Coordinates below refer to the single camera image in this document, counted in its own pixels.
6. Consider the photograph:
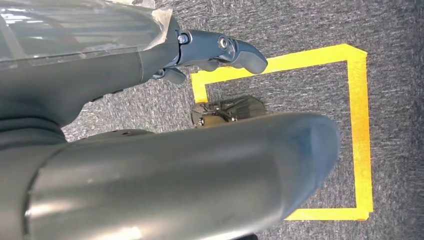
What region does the yellow floor tape square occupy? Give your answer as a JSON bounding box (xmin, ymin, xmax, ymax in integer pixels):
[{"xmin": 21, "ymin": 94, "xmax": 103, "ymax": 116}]
[{"xmin": 190, "ymin": 43, "xmax": 374, "ymax": 222}]

